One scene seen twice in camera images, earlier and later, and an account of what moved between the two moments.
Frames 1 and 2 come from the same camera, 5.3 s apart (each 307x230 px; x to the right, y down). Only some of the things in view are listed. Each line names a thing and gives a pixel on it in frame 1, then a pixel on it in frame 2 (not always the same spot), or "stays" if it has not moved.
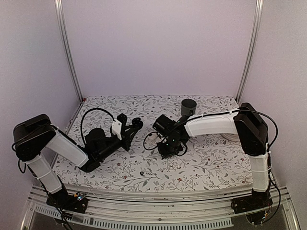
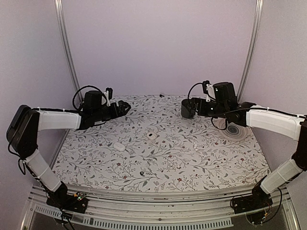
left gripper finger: x=128 y=128 to x=123 y=108
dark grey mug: x=187 y=107 stays
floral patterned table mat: x=210 y=163 stays
